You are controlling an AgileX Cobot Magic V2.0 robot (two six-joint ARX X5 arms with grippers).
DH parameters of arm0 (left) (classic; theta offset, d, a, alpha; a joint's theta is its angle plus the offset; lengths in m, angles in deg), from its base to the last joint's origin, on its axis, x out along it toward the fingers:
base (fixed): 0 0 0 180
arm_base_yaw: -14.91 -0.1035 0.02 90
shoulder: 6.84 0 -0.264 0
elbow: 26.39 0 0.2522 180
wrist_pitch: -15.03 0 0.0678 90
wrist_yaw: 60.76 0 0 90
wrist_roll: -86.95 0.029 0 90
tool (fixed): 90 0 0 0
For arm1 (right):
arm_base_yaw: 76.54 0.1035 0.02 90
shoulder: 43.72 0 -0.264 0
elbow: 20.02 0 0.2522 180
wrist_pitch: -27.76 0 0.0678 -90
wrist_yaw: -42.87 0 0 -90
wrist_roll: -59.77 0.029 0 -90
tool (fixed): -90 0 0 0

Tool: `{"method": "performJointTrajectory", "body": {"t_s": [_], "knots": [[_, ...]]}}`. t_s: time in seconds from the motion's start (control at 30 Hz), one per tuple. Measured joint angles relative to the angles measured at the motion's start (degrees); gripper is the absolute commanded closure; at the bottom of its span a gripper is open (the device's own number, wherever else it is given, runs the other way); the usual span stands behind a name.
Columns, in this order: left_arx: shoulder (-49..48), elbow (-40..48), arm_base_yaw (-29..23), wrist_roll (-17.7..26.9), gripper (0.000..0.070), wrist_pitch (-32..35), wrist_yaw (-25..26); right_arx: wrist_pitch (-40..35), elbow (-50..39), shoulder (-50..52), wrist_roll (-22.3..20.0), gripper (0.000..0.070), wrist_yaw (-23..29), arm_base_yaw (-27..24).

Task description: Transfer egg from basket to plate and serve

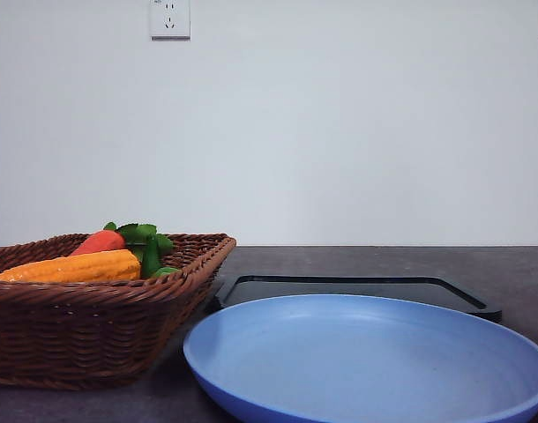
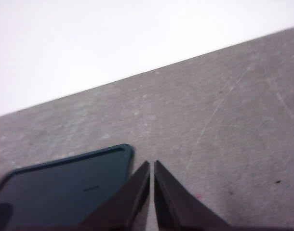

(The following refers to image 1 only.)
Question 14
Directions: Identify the blue round plate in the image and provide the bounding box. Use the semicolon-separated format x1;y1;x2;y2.
183;294;538;423

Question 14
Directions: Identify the brown wicker basket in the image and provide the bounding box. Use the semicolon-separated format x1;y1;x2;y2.
0;233;236;389

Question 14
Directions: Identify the black rectangular tray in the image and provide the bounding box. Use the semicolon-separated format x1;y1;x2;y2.
206;276;503;323

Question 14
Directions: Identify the green toy leafy vegetable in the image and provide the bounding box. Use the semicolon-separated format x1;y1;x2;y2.
103;222;178;278

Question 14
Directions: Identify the yellow toy corn cob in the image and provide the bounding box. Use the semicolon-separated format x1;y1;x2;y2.
0;249;141;283

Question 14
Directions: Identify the orange toy carrot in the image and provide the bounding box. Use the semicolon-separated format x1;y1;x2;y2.
71;229;126;256

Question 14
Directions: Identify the white wall power socket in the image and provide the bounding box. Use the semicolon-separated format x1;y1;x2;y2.
150;0;191;41

